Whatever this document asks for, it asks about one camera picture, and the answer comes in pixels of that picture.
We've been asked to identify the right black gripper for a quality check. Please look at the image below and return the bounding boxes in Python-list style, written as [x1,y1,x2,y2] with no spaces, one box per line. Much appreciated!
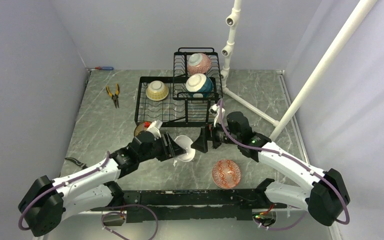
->
[191,117,241,153]

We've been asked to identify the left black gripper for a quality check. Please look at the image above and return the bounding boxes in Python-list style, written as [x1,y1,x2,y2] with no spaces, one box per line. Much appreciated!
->
[138,131,186,162]

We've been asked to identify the black wire dish rack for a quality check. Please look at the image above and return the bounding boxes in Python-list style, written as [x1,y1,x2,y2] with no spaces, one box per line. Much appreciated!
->
[134,47,223,128]

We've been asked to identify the yellow sun pattern bowl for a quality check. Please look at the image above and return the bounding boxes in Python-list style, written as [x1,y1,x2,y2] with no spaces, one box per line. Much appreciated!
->
[146,80,169,102]

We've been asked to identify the teal white bowl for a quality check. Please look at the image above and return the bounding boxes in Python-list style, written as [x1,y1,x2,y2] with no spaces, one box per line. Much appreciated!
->
[185,73,213,98]

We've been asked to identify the pink floral bowl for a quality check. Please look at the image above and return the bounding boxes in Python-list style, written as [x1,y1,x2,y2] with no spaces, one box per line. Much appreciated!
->
[187,53,212,75]

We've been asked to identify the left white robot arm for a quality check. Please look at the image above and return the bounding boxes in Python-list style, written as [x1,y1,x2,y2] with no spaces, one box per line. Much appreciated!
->
[18,131,194,236]

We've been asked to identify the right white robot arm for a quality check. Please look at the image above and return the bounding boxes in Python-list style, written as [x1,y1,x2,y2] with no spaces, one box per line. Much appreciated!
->
[191,111,350,227]

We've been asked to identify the brown glazed bowl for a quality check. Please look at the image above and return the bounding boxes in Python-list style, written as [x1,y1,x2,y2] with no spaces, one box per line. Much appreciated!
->
[133,121,151,137]

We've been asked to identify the red geometric pattern bowl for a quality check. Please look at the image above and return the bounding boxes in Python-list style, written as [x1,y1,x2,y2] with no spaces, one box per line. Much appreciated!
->
[211,159,242,190]

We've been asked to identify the red blue screwdriver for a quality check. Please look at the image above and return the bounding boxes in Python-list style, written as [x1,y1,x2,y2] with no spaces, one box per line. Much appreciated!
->
[94,66,114,71]

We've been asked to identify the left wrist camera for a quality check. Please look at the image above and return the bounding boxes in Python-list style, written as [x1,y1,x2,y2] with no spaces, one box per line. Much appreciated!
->
[145,120,163,139]

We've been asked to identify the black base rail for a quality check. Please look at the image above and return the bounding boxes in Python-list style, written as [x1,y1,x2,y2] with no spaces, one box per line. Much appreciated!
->
[93,188,286,223]

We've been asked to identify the yellow handled pliers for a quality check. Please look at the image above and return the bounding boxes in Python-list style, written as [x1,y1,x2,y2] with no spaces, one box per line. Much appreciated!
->
[105,83,120,109]

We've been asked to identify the white pvc pipe frame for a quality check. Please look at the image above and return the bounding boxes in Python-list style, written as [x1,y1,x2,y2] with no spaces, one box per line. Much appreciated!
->
[220,0,378,141]

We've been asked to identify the black handled pliers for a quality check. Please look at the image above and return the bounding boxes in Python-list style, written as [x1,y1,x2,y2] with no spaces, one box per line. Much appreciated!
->
[64,157,88,170]

